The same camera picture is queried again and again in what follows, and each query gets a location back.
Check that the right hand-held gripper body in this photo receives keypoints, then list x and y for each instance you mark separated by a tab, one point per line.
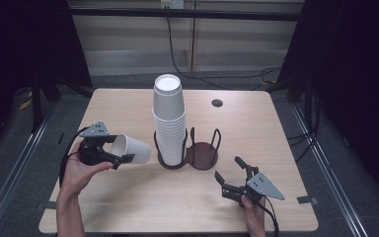
263	187

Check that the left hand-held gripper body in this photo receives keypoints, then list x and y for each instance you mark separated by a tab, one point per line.
93	151

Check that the white disposable paper cup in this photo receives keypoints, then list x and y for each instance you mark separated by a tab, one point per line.
138	149

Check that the dark brown double cup holder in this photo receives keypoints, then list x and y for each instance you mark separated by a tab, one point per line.
202	156

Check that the stack of white cups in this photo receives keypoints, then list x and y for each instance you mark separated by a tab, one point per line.
169	131

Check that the person's left hand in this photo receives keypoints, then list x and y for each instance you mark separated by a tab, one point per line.
77	176

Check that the person's right hand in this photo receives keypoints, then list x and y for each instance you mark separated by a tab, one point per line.
255	220

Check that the black tape strip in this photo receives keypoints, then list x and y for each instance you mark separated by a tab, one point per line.
61	138

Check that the grey tape strip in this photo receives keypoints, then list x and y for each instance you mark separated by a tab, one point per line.
47	205
307	200

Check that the black round table grommet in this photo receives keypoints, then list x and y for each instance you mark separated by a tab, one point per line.
217	103

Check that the black metal stand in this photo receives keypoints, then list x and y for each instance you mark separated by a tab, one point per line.
308	98
36	105

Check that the dark curtain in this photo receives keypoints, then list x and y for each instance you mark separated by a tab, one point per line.
13	49
358	65

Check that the black horizontal bar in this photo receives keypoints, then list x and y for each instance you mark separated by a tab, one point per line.
184	14

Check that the metal floor rail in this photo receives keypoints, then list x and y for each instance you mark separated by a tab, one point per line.
13	179
329	171

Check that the white wall outlet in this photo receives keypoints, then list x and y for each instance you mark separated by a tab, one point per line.
172	4

